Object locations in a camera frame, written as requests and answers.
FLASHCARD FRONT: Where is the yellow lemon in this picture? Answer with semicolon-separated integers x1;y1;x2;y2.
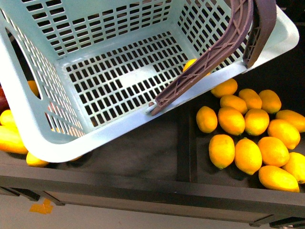
209;134;235;169
181;59;204;76
244;109;269;136
267;119;301;150
238;88;262;110
220;95;248;115
196;106;218;134
234;138;262;175
257;136;289;167
259;90;282;114
211;78;238;98
275;110;305;133
217;107;245;135

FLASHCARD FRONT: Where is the light blue plastic basket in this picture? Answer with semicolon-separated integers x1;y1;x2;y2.
0;0;300;163

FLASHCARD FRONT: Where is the black produce bin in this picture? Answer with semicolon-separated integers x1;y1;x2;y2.
0;71;305;215

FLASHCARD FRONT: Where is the brown basket handle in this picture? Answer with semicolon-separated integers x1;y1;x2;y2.
151;0;277;115

